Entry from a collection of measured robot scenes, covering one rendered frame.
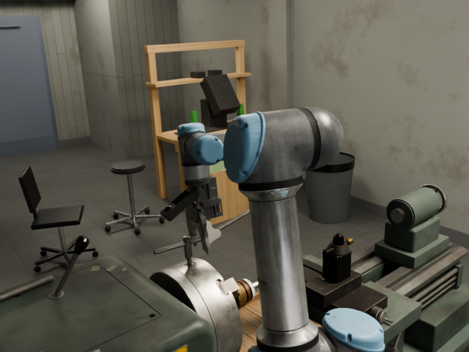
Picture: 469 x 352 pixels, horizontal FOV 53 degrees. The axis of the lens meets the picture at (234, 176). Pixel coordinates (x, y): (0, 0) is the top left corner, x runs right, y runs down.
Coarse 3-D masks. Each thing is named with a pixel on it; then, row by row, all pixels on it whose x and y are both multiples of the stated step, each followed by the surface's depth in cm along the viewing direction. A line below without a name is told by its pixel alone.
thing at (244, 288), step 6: (240, 282) 147; (246, 282) 148; (240, 288) 145; (246, 288) 146; (240, 294) 144; (246, 294) 146; (252, 294) 147; (240, 300) 143; (246, 300) 145; (240, 306) 143
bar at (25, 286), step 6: (48, 276) 124; (30, 282) 121; (36, 282) 121; (42, 282) 122; (48, 282) 124; (12, 288) 118; (18, 288) 118; (24, 288) 119; (30, 288) 120; (0, 294) 116; (6, 294) 116; (12, 294) 117; (18, 294) 119; (0, 300) 116
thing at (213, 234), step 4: (208, 224) 132; (200, 228) 130; (208, 228) 132; (212, 228) 132; (200, 232) 131; (208, 232) 132; (212, 232) 132; (216, 232) 133; (220, 232) 133; (200, 236) 132; (212, 236) 132; (216, 236) 133; (220, 236) 133; (204, 240) 130; (208, 240) 131; (212, 240) 132; (204, 244) 131; (208, 244) 131; (204, 248) 131; (208, 248) 131; (208, 252) 132
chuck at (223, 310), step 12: (180, 264) 136; (204, 264) 135; (192, 276) 129; (204, 276) 130; (216, 276) 131; (204, 288) 127; (216, 288) 128; (204, 300) 124; (216, 300) 126; (228, 300) 128; (216, 312) 125; (228, 312) 126; (216, 324) 124; (228, 324) 126; (240, 324) 128; (216, 336) 124; (228, 336) 126; (240, 336) 129; (228, 348) 127; (240, 348) 132
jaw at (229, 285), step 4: (228, 280) 134; (232, 280) 134; (216, 284) 130; (220, 284) 130; (224, 284) 131; (228, 284) 133; (232, 284) 133; (236, 284) 134; (220, 288) 129; (224, 288) 130; (228, 288) 132; (232, 288) 132; (236, 288) 133; (224, 292) 129; (232, 292) 132; (236, 292) 135; (236, 296) 140
